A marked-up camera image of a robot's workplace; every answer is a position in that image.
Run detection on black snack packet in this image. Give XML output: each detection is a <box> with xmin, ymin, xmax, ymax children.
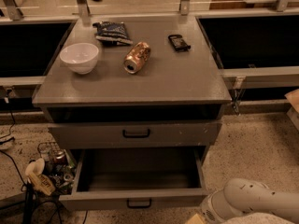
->
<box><xmin>168</xmin><ymin>35</ymin><xmax>191</xmax><ymax>52</ymax></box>

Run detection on wooden box at right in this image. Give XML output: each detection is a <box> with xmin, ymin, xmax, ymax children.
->
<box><xmin>285</xmin><ymin>89</ymin><xmax>299</xmax><ymax>131</ymax></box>

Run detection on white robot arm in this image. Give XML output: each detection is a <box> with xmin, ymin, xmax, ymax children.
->
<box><xmin>185</xmin><ymin>178</ymin><xmax>299</xmax><ymax>224</ymax></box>

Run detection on yellow bottle on floor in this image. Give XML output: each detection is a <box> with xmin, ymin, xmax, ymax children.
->
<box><xmin>25</xmin><ymin>158</ymin><xmax>55</xmax><ymax>196</ymax></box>

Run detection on white bowl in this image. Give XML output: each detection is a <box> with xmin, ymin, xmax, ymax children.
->
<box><xmin>59</xmin><ymin>43</ymin><xmax>99</xmax><ymax>75</ymax></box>

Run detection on grey drawer cabinet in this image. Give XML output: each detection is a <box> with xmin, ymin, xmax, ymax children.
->
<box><xmin>32</xmin><ymin>15</ymin><xmax>233</xmax><ymax>166</ymax></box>

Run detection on gold soda can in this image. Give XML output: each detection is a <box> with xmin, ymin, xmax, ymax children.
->
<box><xmin>123</xmin><ymin>42</ymin><xmax>151</xmax><ymax>74</ymax></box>

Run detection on black floor cable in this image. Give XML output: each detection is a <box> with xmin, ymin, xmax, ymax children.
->
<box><xmin>0</xmin><ymin>103</ymin><xmax>90</xmax><ymax>224</ymax></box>

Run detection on grey top drawer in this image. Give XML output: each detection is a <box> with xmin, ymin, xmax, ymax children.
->
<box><xmin>49</xmin><ymin>120</ymin><xmax>221</xmax><ymax>149</ymax></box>

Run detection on wire basket with clutter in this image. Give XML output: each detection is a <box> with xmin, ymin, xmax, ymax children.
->
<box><xmin>37</xmin><ymin>142</ymin><xmax>76</xmax><ymax>189</ymax></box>

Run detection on grey drawer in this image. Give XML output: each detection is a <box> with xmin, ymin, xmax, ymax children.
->
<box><xmin>60</xmin><ymin>147</ymin><xmax>208</xmax><ymax>211</ymax></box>
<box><xmin>49</xmin><ymin>120</ymin><xmax>221</xmax><ymax>149</ymax></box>

